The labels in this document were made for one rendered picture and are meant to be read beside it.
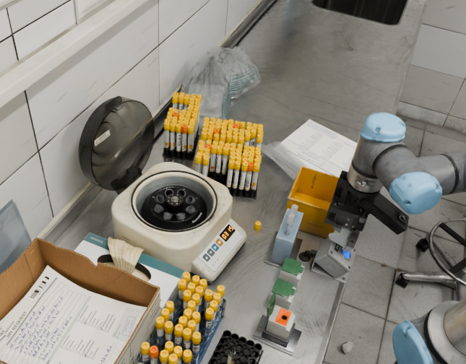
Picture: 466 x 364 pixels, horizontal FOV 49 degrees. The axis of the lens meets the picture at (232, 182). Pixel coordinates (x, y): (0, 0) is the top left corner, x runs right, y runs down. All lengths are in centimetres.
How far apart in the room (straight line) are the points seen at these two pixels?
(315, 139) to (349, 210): 54
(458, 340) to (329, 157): 81
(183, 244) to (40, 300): 31
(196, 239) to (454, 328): 54
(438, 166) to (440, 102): 251
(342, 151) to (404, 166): 67
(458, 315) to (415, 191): 21
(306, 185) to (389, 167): 49
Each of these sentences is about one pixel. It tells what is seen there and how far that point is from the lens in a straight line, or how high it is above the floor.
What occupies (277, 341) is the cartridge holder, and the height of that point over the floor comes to 90.
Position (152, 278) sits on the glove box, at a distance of 110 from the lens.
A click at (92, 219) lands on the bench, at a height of 87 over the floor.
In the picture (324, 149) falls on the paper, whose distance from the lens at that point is 155.
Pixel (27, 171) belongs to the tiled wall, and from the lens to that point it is 111.
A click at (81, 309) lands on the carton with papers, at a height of 94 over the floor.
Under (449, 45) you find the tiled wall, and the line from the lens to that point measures 328.
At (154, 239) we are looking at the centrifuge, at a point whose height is 99.
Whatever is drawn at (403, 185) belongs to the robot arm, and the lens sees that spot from 90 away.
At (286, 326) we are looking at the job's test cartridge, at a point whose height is 95.
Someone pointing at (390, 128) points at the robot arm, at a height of 131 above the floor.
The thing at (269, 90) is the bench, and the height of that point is 87.
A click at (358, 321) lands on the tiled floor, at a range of 228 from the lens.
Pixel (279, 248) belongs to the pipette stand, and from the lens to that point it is 118.
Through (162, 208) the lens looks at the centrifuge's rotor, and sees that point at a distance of 119.
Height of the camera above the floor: 183
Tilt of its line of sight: 43 degrees down
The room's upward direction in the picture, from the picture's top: 7 degrees clockwise
